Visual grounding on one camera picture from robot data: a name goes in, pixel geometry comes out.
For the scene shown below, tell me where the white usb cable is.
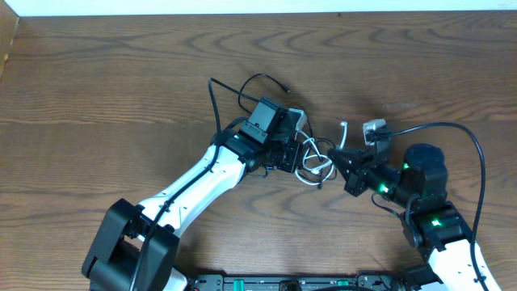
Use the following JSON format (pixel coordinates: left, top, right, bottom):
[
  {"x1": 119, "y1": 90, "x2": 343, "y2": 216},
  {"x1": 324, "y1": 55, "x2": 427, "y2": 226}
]
[{"x1": 293, "y1": 120, "x2": 349, "y2": 187}]

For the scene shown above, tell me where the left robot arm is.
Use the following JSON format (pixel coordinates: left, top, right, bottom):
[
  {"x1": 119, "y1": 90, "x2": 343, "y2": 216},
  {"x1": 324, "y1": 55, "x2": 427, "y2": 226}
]
[{"x1": 82, "y1": 98, "x2": 307, "y2": 291}]

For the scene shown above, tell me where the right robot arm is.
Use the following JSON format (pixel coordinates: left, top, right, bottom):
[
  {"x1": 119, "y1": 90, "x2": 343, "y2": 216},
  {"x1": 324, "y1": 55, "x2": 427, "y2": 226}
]
[{"x1": 328, "y1": 144, "x2": 499, "y2": 290}]

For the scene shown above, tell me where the brown cardboard panel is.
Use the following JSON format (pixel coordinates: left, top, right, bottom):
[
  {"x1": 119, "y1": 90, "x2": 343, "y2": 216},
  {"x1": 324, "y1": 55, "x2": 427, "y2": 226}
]
[{"x1": 0, "y1": 0, "x2": 19, "y2": 74}]

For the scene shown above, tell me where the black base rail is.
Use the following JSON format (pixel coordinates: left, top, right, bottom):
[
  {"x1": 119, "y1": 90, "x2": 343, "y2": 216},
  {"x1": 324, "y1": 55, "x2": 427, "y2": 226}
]
[{"x1": 177, "y1": 264, "x2": 445, "y2": 291}]

